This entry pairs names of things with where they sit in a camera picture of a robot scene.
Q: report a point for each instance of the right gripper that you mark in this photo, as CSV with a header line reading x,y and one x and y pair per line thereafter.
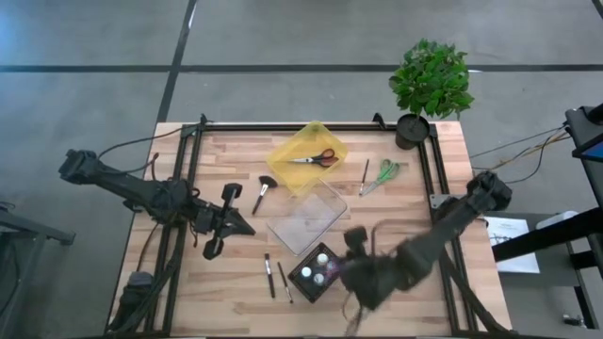
x,y
369,282

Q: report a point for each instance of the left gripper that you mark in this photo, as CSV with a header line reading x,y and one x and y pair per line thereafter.
x,y
235,223

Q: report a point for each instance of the white-capped paint bottle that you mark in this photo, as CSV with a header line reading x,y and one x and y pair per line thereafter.
x,y
322,258

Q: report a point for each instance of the green paint bottle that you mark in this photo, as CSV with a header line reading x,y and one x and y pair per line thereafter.
x,y
319,279

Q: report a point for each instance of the blue paint bottle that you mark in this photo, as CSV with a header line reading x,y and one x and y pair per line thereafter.
x,y
306,271

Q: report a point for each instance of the black fan brush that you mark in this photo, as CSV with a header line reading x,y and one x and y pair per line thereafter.
x,y
268,181

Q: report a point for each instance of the thin dark detail paintbrush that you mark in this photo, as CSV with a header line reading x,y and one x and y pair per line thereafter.
x,y
364,176

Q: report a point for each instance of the black paintbrush silver ferrule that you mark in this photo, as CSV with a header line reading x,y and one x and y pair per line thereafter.
x,y
269,275

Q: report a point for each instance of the thin black paintbrush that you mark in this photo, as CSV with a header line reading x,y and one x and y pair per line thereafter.
x,y
284,281

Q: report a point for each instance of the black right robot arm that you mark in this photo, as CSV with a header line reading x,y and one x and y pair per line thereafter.
x,y
438,230

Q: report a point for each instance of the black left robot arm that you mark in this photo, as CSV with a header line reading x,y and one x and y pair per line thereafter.
x,y
136,188

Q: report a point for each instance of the clear plastic bin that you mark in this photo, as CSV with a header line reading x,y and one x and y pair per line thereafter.
x,y
306,221

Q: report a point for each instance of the black slotted plastic basket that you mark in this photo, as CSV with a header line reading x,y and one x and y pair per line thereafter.
x,y
301,284

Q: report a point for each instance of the yellow transparent plastic bin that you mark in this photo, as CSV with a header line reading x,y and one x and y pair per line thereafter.
x,y
306,136

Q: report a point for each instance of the white paper sheet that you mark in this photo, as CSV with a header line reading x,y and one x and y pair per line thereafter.
x,y
518,254

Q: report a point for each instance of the green potted plant black pot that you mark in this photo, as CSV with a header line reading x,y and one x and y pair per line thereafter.
x,y
431,80

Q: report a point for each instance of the black monitor stand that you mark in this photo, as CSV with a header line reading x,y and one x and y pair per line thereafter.
x,y
542,237

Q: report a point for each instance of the white box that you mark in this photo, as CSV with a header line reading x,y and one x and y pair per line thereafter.
x,y
558,219

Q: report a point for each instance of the small black device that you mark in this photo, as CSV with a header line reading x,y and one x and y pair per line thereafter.
x,y
573,320

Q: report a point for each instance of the black monitor blue screen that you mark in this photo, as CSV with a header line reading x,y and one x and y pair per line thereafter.
x,y
586,136

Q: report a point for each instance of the black aluminium frame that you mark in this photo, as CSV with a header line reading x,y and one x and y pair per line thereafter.
x,y
245,126

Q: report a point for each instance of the grey metal table frame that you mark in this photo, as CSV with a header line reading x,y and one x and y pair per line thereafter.
x,y
28,225

